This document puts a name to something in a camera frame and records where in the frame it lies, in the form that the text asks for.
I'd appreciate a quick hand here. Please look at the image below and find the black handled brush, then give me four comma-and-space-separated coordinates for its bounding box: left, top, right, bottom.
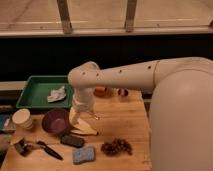
37, 141, 63, 160

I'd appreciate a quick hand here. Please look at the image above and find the blue sponge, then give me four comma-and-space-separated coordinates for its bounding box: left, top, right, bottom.
72, 146, 95, 165

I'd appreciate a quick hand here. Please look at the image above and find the metal fork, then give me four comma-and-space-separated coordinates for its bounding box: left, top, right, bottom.
91, 113, 100, 120

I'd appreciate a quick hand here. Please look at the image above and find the red bowl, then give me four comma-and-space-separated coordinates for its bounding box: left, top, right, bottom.
94, 87, 112, 97

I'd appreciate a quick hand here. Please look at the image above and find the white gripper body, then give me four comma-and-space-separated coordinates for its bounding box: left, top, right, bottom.
72, 88, 94, 112

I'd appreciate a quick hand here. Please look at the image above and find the green plastic tray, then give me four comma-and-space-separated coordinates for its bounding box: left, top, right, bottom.
16, 75, 73, 110

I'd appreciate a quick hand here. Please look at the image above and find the white paper cup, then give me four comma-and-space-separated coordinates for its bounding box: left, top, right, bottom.
12, 108, 33, 130

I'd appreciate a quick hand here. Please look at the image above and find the purple bowl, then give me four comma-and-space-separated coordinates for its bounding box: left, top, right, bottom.
42, 108, 70, 135

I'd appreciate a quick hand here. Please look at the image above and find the black eraser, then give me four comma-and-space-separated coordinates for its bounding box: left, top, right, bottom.
60, 135, 85, 148

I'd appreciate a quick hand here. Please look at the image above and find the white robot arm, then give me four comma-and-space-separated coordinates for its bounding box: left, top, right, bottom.
68, 57, 213, 171

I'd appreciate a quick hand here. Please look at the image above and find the banana peel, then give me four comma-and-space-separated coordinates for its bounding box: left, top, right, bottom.
71, 118, 98, 135

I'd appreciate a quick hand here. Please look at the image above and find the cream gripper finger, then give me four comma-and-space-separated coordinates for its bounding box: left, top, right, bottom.
69, 108, 80, 125

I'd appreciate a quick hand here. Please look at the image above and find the orange marker in holder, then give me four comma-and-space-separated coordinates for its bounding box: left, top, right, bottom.
118, 88, 128, 97

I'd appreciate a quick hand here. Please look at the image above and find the black binder clip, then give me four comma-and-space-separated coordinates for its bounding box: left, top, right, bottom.
13, 139, 32, 156

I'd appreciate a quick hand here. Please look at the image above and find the blue object at left edge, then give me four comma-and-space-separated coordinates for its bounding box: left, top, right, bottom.
0, 115, 13, 131

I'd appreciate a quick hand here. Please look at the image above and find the brown pine cone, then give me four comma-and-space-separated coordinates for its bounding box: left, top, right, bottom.
101, 138, 132, 156

